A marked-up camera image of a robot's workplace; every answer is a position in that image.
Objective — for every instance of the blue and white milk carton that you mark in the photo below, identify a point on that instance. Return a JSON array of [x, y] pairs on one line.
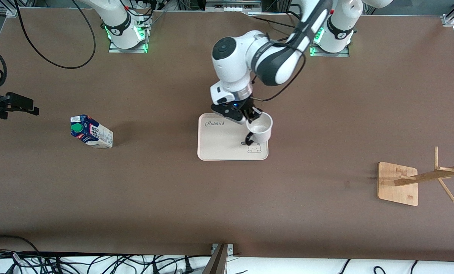
[[97, 137]]

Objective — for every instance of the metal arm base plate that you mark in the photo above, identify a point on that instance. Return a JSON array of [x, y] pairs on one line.
[[128, 50], [329, 54]]

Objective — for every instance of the small metal bracket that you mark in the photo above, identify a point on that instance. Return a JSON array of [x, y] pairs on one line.
[[230, 249]]

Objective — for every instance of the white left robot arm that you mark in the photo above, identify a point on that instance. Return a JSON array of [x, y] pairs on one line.
[[234, 64]]

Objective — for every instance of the cream tray with rabbit print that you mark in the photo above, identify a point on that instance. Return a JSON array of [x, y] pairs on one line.
[[223, 140]]

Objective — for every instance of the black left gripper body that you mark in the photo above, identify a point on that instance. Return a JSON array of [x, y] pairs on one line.
[[248, 107]]

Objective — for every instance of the wooden mug rack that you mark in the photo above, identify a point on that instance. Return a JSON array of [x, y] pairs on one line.
[[396, 190]]

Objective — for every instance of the white mug with smiley face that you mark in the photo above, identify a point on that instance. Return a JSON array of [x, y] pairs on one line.
[[261, 131]]

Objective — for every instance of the dark camera mount strut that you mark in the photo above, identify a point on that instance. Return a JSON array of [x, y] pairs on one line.
[[217, 262]]

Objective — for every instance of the grey power strip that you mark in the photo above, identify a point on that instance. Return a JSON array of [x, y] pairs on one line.
[[232, 4]]

